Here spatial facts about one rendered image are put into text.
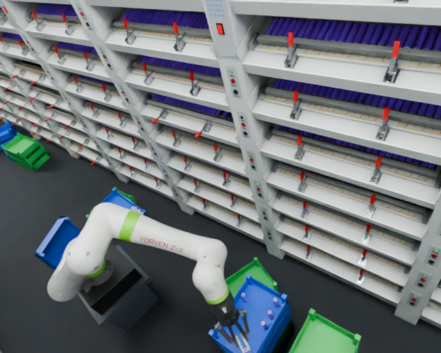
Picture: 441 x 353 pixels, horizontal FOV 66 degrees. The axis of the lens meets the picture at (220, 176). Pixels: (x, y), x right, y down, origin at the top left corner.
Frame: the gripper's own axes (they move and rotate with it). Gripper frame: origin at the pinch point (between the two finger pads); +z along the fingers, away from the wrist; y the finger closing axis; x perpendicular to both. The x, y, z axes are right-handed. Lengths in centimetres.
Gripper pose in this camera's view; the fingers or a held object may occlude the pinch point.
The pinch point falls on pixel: (242, 343)
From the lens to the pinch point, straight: 145.9
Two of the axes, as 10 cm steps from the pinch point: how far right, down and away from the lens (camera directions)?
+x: -2.6, -2.8, 9.3
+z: 3.8, 8.5, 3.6
